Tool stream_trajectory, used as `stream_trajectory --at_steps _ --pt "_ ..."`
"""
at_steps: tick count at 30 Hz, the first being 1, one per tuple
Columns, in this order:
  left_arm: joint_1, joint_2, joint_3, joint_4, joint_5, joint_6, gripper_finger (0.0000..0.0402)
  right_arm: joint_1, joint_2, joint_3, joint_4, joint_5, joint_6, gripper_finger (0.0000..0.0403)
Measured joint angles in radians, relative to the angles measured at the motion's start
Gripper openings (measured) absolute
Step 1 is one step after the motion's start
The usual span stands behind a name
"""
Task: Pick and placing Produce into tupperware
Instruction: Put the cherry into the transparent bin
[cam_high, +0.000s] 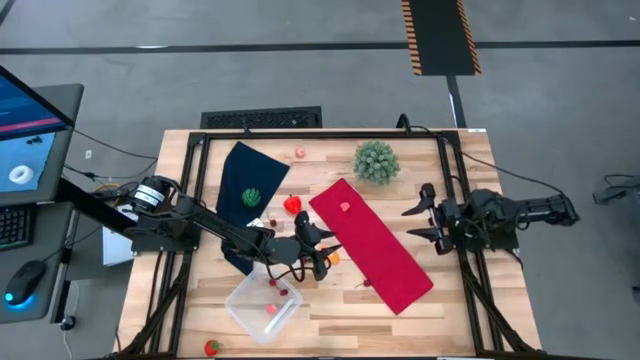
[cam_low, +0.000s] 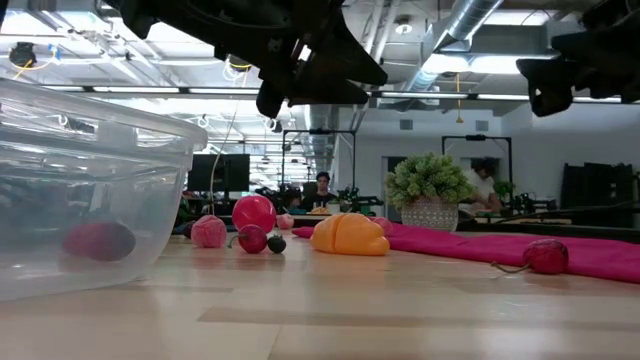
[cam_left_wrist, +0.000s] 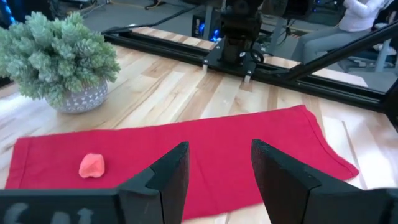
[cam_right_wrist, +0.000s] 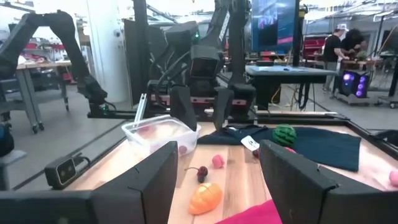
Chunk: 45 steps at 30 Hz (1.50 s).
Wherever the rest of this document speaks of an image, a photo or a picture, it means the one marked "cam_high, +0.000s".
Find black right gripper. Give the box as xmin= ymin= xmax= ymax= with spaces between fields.
xmin=401 ymin=182 xmax=464 ymax=256

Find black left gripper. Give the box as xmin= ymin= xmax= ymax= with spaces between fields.
xmin=263 ymin=210 xmax=344 ymax=283

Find shiny red pepper toy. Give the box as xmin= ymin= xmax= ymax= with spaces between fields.
xmin=282 ymin=193 xmax=303 ymax=216

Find green watermelon toy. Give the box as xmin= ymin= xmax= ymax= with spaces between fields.
xmin=241 ymin=187 xmax=263 ymax=210

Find clear plastic tupperware container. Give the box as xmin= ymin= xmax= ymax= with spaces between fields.
xmin=224 ymin=268 xmax=305 ymax=345

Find red cloth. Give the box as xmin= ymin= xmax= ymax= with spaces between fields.
xmin=308 ymin=177 xmax=435 ymax=316

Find green potted plant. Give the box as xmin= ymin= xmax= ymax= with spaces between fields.
xmin=352 ymin=139 xmax=401 ymax=187

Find navy blue cloth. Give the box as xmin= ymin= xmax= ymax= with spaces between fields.
xmin=214 ymin=140 xmax=291 ymax=276

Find black mat with orange stripes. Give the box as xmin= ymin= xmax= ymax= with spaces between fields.
xmin=401 ymin=0 xmax=482 ymax=77

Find grey side desk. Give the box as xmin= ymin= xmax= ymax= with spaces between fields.
xmin=0 ymin=83 xmax=85 ymax=324

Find black computer mouse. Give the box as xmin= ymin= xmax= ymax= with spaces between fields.
xmin=3 ymin=259 xmax=48 ymax=306

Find black keyboard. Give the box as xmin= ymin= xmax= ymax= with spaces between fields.
xmin=0 ymin=204 xmax=35 ymax=251

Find computer monitor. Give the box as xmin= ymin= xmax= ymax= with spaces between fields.
xmin=0 ymin=64 xmax=76 ymax=194

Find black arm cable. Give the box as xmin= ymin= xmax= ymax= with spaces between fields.
xmin=397 ymin=113 xmax=569 ymax=197

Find black aluminium table frame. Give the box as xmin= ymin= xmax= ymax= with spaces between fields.
xmin=117 ymin=128 xmax=539 ymax=360

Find black floor stand with cables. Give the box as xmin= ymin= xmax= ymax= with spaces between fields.
xmin=592 ymin=172 xmax=640 ymax=206

